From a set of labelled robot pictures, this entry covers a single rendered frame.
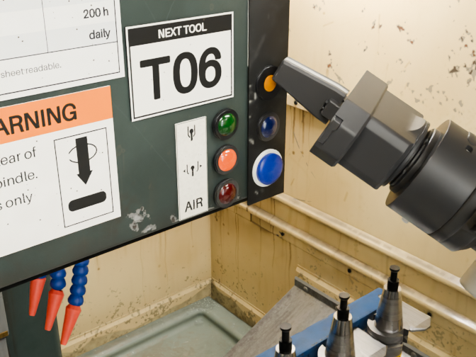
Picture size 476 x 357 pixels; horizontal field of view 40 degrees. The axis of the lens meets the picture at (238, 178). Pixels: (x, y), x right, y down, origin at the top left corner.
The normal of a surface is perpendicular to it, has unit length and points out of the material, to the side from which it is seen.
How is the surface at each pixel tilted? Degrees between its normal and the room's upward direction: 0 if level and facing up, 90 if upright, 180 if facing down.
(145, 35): 90
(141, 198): 90
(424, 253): 90
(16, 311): 90
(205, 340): 0
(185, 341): 0
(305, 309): 24
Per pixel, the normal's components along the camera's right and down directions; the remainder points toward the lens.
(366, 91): 0.47, -0.72
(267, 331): -0.32, -0.72
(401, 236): -0.77, 0.26
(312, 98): -0.35, 0.39
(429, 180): -0.22, 0.19
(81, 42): 0.64, 0.32
